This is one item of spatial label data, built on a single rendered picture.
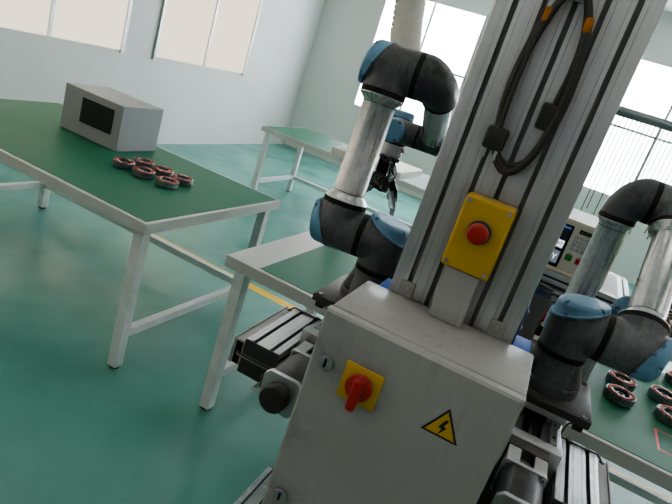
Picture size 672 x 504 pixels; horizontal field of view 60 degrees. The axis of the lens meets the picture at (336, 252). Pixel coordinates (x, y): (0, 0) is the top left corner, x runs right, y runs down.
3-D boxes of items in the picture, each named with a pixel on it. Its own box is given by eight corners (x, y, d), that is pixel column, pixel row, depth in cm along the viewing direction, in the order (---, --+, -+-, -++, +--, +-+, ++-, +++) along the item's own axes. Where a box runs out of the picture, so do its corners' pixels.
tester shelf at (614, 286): (625, 315, 208) (630, 304, 206) (450, 241, 230) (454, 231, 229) (622, 288, 247) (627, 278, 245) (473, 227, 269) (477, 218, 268)
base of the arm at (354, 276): (382, 318, 147) (395, 284, 144) (330, 294, 151) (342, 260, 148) (399, 303, 160) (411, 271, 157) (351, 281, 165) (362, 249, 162)
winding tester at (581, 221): (600, 290, 212) (625, 239, 206) (488, 243, 227) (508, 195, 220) (601, 269, 247) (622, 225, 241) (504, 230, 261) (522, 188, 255)
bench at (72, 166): (113, 377, 260) (146, 224, 237) (-129, 221, 321) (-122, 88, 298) (249, 313, 358) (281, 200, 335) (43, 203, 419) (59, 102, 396)
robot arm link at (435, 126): (475, 58, 136) (454, 136, 184) (431, 44, 138) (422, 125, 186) (457, 101, 135) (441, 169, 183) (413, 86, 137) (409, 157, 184)
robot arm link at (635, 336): (583, 366, 137) (646, 198, 159) (648, 395, 133) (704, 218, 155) (599, 348, 127) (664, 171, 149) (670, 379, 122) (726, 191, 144)
